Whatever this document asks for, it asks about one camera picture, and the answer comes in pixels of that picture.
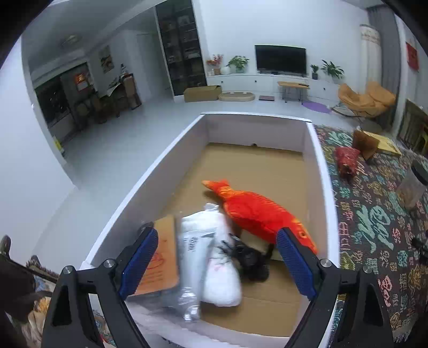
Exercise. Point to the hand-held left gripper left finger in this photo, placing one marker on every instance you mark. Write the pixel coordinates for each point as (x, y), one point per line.
(140, 261)

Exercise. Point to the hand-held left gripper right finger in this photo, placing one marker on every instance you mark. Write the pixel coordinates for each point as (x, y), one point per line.
(297, 264)

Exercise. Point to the brown envelope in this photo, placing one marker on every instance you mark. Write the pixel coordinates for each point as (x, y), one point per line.
(164, 257)

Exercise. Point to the black bow hair clip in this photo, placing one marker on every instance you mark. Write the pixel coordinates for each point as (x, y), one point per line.
(250, 261)

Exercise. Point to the white wet wipes packet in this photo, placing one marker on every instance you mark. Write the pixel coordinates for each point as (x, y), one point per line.
(192, 254)

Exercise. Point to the orange fish plush toy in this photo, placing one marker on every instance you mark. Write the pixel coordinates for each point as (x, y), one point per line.
(254, 207)

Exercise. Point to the large white cardboard box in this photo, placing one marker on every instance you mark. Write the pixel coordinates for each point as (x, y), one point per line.
(254, 130)

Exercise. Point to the colourful woven printed blanket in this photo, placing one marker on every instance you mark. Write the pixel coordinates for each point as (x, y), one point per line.
(367, 217)

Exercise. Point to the red fringed pouch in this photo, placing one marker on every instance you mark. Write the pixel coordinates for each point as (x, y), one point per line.
(347, 157)

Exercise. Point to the dark cloth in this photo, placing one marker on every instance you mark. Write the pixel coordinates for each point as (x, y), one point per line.
(16, 284)

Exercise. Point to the clear plastic jar black lid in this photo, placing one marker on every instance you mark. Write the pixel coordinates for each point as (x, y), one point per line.
(409, 190)

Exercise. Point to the flat yellow box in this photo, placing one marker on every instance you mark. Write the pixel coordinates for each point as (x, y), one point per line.
(389, 145)

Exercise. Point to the purple round floor mat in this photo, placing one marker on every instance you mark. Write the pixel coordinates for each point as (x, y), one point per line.
(317, 107)

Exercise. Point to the dark dining furniture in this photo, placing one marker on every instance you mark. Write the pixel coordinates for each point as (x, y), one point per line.
(110, 100)

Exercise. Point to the brown cardboard box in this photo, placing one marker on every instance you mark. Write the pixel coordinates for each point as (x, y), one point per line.
(200, 93)

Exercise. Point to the orange lounge chair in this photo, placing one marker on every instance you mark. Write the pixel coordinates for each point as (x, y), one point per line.
(364, 98)

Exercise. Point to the beige oval floor mat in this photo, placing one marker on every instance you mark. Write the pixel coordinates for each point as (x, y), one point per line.
(236, 96)

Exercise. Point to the small wooden side table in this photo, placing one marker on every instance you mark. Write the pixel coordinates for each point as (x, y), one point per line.
(292, 85)

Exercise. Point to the wooden slatted chair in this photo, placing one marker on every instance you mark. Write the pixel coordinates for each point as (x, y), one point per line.
(414, 123)

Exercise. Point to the white television cabinet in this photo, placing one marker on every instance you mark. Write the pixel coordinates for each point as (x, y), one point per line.
(250, 82)

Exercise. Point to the small green potted plant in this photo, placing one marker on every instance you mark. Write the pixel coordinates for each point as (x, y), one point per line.
(314, 72)

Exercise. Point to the large green potted plant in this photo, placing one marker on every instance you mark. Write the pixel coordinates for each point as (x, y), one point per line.
(332, 69)

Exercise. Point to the black flat television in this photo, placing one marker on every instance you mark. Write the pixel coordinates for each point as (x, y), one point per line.
(281, 60)

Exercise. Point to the bushy green potted plant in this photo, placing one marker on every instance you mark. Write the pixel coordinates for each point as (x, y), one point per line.
(238, 63)

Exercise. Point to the pink flowers in vase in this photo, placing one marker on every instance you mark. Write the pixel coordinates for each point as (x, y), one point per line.
(215, 63)

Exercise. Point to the dark glass bookshelf cabinet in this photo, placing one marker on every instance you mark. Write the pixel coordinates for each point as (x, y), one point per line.
(182, 47)

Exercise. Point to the white standing air conditioner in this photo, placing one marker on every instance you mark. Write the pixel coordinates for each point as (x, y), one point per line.
(371, 50)

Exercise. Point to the grey curtain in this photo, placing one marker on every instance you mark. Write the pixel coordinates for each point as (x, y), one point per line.
(389, 50)

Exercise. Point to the framed wall painting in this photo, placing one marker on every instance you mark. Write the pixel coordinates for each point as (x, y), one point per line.
(105, 59)

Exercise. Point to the red wall decoration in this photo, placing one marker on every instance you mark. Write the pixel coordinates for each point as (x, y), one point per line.
(413, 56)

